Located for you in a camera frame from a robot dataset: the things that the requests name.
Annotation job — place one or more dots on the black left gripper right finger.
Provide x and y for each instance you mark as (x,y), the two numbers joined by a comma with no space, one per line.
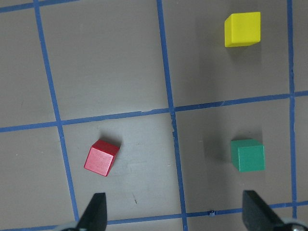
(257,215)

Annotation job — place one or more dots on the green wooden block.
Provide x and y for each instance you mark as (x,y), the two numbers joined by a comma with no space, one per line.
(248,155)

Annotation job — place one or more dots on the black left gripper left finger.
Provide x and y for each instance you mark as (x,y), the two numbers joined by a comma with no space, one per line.
(94,217)

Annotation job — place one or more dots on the yellow wooden block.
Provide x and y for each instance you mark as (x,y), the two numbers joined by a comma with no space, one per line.
(242,29)

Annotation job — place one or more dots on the red wooden block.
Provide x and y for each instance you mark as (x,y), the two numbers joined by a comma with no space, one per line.
(101,157)

